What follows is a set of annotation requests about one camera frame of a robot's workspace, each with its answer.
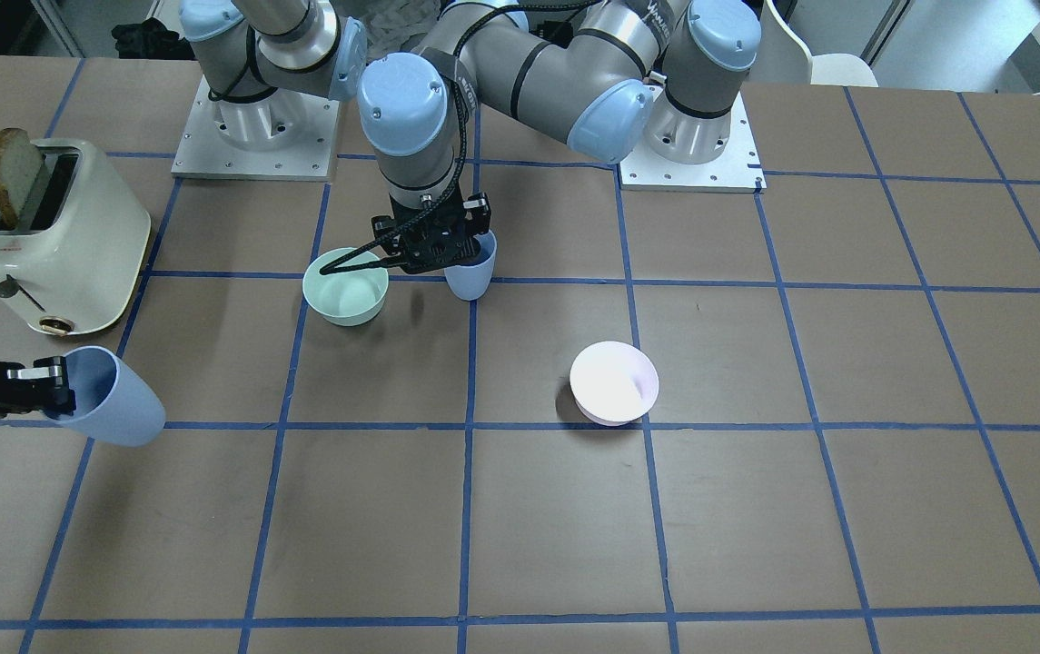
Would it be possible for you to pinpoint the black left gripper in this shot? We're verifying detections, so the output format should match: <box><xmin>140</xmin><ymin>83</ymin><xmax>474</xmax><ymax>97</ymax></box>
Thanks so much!
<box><xmin>380</xmin><ymin>192</ymin><xmax>491</xmax><ymax>274</ymax></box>

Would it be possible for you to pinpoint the blue cup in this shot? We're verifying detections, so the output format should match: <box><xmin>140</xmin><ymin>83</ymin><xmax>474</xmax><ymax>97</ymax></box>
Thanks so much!
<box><xmin>43</xmin><ymin>346</ymin><xmax>166</xmax><ymax>447</ymax></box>
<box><xmin>443</xmin><ymin>230</ymin><xmax>498</xmax><ymax>302</ymax></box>

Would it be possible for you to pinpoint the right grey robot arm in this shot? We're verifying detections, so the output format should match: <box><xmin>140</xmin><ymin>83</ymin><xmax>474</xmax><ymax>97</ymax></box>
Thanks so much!
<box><xmin>0</xmin><ymin>1</ymin><xmax>367</xmax><ymax>447</ymax></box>

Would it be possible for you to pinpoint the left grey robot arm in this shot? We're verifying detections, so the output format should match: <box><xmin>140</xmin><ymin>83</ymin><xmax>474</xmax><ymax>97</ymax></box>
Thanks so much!
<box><xmin>320</xmin><ymin>1</ymin><xmax>763</xmax><ymax>276</ymax></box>

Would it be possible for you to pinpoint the mint green bowl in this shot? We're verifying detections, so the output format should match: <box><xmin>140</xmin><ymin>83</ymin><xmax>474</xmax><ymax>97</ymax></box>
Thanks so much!
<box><xmin>301</xmin><ymin>247</ymin><xmax>390</xmax><ymax>326</ymax></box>

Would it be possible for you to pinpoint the cream toaster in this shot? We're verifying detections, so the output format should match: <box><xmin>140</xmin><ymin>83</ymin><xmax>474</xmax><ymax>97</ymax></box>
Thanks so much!
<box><xmin>0</xmin><ymin>138</ymin><xmax>153</xmax><ymax>336</ymax></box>

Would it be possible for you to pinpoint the bread slice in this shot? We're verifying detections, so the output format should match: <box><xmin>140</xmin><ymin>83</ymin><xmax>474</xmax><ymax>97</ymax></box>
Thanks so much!
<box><xmin>0</xmin><ymin>127</ymin><xmax>44</xmax><ymax>231</ymax></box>

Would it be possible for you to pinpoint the pink bowl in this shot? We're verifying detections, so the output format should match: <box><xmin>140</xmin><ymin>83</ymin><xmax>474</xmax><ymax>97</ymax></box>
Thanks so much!
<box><xmin>569</xmin><ymin>341</ymin><xmax>660</xmax><ymax>427</ymax></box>

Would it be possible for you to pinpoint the white chair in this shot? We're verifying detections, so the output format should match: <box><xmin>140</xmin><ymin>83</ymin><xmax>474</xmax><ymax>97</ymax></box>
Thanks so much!
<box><xmin>760</xmin><ymin>0</ymin><xmax>879</xmax><ymax>88</ymax></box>

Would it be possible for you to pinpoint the black braided cable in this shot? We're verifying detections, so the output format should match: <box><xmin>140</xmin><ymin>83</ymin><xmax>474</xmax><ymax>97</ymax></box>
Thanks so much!
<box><xmin>320</xmin><ymin>54</ymin><xmax>484</xmax><ymax>276</ymax></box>

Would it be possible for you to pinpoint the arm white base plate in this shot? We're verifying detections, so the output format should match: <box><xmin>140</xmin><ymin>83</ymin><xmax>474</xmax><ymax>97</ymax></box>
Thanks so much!
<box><xmin>619</xmin><ymin>86</ymin><xmax>768</xmax><ymax>193</ymax></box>
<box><xmin>171</xmin><ymin>79</ymin><xmax>342</xmax><ymax>183</ymax></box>

